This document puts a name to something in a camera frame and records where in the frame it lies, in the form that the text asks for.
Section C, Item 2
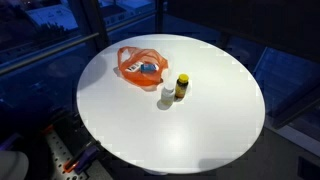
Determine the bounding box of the clear plastic cup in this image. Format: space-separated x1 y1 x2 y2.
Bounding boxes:
160 82 176 107

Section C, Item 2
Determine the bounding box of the amber bottle with yellow cap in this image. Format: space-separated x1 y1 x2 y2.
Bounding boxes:
174 73 190 100

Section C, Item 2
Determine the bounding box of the orange plastic bag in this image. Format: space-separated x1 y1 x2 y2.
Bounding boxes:
116 46 170 89

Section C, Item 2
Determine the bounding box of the blue mint box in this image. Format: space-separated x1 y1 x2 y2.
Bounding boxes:
139 63 160 74

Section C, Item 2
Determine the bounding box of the white barcode label packet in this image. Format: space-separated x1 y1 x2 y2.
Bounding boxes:
125 60 143 73

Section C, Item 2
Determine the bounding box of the purple and orange bar clamp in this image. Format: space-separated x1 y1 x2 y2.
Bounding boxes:
62 141 102 175

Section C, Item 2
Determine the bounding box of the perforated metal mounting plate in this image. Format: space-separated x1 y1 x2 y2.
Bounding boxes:
44 128 88 180

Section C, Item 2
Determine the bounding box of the grey metal handrail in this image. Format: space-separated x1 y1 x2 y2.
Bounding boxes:
0 31 101 76

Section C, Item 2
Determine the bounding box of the black window frame post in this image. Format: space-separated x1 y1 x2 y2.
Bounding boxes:
68 0 112 52

